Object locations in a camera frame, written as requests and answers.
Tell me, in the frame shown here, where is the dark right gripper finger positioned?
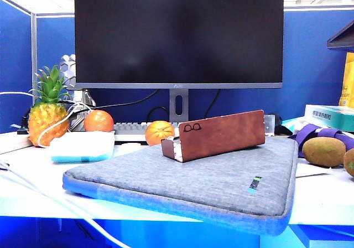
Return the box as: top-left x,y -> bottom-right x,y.
328,19 -> 354,41

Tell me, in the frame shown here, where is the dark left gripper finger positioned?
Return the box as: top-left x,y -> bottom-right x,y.
326,23 -> 354,49

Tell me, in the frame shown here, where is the brown leather glasses case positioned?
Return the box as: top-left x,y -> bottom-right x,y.
161,109 -> 267,163

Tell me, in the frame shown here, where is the yellow bag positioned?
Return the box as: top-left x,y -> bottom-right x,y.
338,51 -> 354,109

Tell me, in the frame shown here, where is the white and teal medicine box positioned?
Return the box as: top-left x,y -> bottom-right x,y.
304,104 -> 354,133

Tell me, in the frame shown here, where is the clear glass cup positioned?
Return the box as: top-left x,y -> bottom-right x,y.
264,114 -> 276,136

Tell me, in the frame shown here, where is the brown kiwi fruit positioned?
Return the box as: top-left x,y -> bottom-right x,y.
343,148 -> 354,178
301,136 -> 347,168

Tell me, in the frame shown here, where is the white paper sheet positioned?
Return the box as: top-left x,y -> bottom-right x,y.
295,159 -> 340,179

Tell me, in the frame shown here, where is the black computer monitor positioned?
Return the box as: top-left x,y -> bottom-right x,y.
74,0 -> 285,90

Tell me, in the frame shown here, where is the grey monitor stand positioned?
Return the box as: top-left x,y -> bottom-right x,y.
169,89 -> 189,123

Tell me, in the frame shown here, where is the ridged orange mandarin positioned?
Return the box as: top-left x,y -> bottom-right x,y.
145,120 -> 176,147

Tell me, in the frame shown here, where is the grey fabric laptop sleeve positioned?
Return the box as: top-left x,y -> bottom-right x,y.
62,136 -> 300,236

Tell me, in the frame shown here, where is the white and grey keyboard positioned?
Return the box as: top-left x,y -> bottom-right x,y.
112,121 -> 180,142

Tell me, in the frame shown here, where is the smooth orange fruit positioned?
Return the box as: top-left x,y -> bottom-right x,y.
84,109 -> 114,133

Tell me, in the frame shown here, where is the silver honeycomb ornament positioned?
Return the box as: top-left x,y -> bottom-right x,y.
59,54 -> 77,89

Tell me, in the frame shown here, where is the white tissue pack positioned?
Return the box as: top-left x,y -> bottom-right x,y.
49,131 -> 116,164

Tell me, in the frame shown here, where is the plastic pineapple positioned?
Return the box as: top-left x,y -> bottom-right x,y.
27,64 -> 73,147

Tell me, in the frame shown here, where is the white power strip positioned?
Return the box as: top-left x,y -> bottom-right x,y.
0,131 -> 34,154

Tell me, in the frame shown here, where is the purple strap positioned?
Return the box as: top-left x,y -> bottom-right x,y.
290,123 -> 354,158

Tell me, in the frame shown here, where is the black monitor cable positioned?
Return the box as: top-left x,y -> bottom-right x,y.
73,89 -> 160,113
203,89 -> 222,119

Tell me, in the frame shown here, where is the white charger cable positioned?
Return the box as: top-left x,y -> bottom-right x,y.
0,91 -> 127,248

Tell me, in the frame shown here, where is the grey partition post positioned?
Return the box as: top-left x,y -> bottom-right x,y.
30,12 -> 38,105

